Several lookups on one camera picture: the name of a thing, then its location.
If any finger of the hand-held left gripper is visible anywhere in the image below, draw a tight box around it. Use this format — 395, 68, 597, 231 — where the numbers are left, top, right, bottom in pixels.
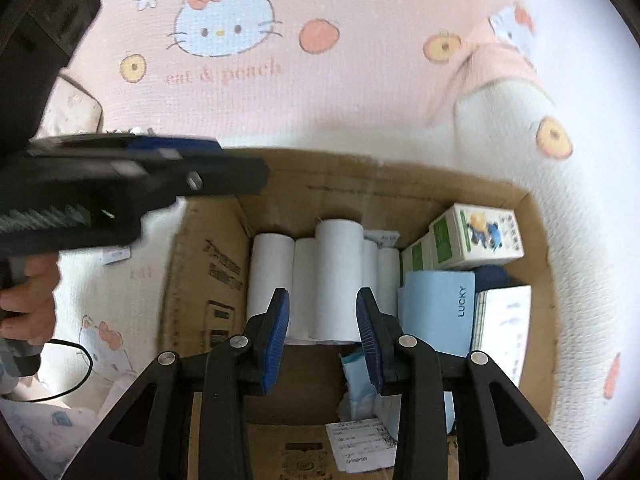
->
30, 132, 223, 158
100, 152, 271, 198

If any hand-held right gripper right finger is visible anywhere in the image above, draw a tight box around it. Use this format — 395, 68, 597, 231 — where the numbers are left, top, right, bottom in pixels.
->
355, 287, 586, 480

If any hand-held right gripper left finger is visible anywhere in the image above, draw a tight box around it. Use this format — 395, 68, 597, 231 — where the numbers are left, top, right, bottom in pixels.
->
62, 287, 291, 480

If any pile of white paper rolls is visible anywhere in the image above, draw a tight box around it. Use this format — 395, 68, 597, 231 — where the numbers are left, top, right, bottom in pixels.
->
246, 219, 403, 346

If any brown cardboard box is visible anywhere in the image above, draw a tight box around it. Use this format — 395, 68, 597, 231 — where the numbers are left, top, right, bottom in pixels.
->
159, 147, 558, 480

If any person's left hand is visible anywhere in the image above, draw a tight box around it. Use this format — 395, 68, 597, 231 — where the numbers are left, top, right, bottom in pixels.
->
0, 252, 62, 346

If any light blue Lucky box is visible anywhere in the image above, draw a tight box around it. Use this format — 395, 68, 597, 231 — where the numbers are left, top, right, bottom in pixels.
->
397, 270, 477, 358

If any pale pink pillow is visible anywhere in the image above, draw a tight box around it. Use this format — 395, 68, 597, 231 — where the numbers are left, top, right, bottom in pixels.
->
37, 75, 106, 136

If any green white carton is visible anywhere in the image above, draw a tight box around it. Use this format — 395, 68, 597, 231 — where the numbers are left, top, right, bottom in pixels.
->
400, 234, 437, 283
429, 202, 526, 271

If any dark blue item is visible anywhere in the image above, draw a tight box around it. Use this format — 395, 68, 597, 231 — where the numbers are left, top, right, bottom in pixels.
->
472, 265, 513, 293

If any pink cream printed blanket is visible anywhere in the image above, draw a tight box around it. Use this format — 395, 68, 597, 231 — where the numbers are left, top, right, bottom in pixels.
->
0, 0, 640, 480

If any black cable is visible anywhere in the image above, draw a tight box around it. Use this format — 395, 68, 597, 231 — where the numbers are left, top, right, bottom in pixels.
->
0, 339, 95, 403

